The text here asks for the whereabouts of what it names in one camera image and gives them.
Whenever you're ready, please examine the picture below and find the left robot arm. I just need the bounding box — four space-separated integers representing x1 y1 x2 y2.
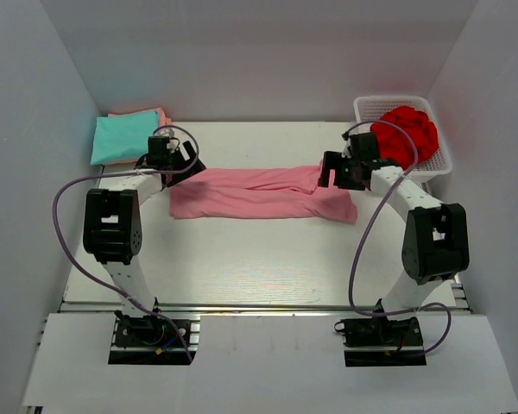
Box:
83 135 205 344

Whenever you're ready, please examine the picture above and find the folded salmon t shirt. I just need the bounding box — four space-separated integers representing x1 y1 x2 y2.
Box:
107 107 172 166

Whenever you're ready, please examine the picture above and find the red crumpled t shirt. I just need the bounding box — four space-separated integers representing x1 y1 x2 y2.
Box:
370 106 439 170

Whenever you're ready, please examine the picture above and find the white plastic basket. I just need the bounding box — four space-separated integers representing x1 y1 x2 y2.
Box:
354 96 452 183

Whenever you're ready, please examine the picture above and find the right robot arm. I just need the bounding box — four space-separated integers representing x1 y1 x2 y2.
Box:
318 131 470 344

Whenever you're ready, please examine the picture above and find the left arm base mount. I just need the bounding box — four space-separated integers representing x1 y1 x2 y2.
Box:
108 310 199 366

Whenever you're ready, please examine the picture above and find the folded teal t shirt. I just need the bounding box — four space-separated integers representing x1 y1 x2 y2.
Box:
91 109 165 166

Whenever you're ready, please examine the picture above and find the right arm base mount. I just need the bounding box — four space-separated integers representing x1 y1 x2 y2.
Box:
334 317 426 367

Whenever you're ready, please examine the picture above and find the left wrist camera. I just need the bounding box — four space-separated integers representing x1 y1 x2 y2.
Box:
154 126 174 139

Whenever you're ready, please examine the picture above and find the pink t shirt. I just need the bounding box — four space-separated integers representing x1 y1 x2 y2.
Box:
169 165 358 224

